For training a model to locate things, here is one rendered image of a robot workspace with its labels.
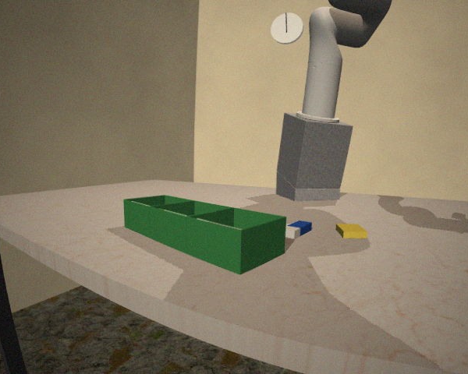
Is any yellow block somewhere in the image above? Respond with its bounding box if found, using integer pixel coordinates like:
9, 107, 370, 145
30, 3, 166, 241
336, 224, 367, 238

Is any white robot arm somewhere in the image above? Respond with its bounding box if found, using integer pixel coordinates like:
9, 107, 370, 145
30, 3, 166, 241
296, 0, 392, 123

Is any green divided tray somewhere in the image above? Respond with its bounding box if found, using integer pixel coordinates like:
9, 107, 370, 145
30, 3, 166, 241
123, 195, 286, 275

